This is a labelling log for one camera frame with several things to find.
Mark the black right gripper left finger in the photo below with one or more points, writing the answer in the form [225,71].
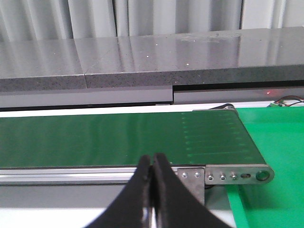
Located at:
[132,207]

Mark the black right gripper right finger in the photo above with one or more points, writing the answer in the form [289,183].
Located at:
[175,206]

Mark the green conveyor belt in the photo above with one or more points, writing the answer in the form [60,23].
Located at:
[186,138]

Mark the grey cabinet front panel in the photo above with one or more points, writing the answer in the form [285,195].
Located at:
[143,94]

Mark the bright green plastic tray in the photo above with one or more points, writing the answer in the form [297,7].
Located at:
[279,135]

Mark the dark granite counter slab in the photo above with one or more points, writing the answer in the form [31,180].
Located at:
[263,56]

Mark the white pleated curtain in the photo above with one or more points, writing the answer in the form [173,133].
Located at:
[62,19]

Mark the steel conveyor end bracket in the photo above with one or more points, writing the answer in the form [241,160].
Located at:
[197,177]

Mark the aluminium conveyor side rail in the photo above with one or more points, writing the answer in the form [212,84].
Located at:
[66,176]

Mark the green circuit board with wires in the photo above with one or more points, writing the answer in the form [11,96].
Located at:
[287,101]

